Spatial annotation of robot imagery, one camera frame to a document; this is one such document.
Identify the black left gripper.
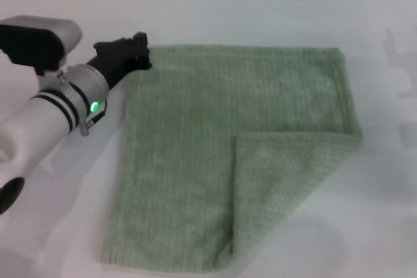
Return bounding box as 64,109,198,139
85,32,154,92

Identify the green ribbed towel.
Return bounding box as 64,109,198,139
98,44,364,274

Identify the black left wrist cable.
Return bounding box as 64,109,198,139
79,98,109,136

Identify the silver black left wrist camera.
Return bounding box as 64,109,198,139
0,14,83,77

